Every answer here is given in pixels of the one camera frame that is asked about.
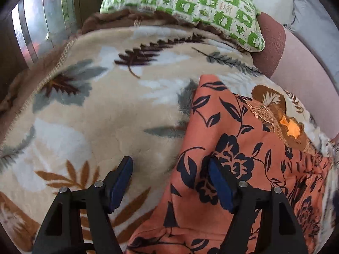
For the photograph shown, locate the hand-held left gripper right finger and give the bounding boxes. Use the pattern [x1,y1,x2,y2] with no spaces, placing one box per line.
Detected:
[208,157,309,254]

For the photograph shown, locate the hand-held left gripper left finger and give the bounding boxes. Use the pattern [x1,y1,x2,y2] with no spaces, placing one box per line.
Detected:
[32,156,133,254]

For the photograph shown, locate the orange floral garment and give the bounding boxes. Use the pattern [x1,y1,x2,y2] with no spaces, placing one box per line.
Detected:
[126,74,334,254]

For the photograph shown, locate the beige leaf print blanket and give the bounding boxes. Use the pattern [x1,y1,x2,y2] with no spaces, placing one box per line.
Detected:
[0,25,339,254]

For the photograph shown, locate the pink bolster cushion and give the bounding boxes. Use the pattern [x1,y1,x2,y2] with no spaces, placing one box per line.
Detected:
[254,13,339,141]

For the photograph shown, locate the brown fleece blanket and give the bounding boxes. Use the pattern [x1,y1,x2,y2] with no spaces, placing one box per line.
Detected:
[78,8,225,37]

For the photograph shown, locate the metal framed window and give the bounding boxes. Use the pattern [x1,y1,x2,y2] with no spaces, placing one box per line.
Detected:
[11,0,80,64]

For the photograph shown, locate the green patterned pillow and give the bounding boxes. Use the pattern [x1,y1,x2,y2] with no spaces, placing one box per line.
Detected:
[100,0,266,53]

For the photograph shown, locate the grey cloth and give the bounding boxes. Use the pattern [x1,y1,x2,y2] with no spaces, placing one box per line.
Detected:
[285,0,339,43]

